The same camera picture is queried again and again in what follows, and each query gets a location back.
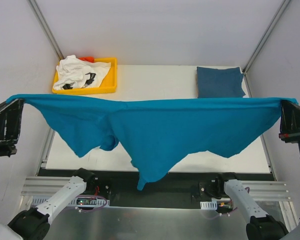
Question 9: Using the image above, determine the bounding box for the teal blue t-shirt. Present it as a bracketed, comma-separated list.
[8, 94, 283, 190]

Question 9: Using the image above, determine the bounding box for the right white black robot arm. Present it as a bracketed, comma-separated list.
[223, 100, 300, 240]

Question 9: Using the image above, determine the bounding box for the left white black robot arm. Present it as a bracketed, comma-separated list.
[0, 99, 95, 240]

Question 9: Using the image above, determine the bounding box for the folded dark blue t-shirt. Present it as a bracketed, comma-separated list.
[196, 66, 246, 98]

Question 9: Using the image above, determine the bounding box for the white printed t-shirt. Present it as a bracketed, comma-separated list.
[52, 55, 112, 91]

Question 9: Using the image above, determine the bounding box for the orange garment in bin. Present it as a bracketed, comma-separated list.
[79, 56, 95, 63]

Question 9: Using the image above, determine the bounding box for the yellow plastic bin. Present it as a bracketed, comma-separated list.
[51, 57, 118, 95]

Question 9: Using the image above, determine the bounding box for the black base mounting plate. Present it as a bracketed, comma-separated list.
[37, 169, 251, 210]

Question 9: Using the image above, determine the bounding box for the aluminium extrusion rail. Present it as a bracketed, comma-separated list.
[20, 176, 291, 202]

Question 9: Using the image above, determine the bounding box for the left slotted cable duct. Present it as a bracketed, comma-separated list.
[31, 196, 110, 208]

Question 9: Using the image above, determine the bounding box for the slotted cable duct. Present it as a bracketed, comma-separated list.
[31, 196, 110, 208]
[200, 201, 218, 211]

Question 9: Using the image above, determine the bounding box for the left aluminium frame post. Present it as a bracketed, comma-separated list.
[27, 0, 64, 60]

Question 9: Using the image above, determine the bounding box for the aluminium frame post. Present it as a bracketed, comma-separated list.
[27, 0, 64, 60]
[242, 0, 292, 75]

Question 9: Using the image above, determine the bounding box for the right aluminium frame post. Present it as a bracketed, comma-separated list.
[242, 0, 292, 75]

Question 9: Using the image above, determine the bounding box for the right slotted cable duct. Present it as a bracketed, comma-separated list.
[200, 201, 218, 211]

